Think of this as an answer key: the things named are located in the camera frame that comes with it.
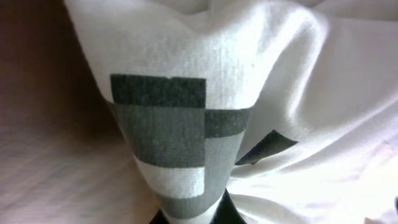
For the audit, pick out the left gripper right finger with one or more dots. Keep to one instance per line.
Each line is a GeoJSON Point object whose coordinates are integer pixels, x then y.
{"type": "Point", "coordinates": [226, 212]}

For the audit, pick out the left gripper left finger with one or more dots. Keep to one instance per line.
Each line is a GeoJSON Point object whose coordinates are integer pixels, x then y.
{"type": "Point", "coordinates": [159, 218]}

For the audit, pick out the white robot print t-shirt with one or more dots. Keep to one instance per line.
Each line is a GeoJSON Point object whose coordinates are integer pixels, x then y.
{"type": "Point", "coordinates": [290, 106]}

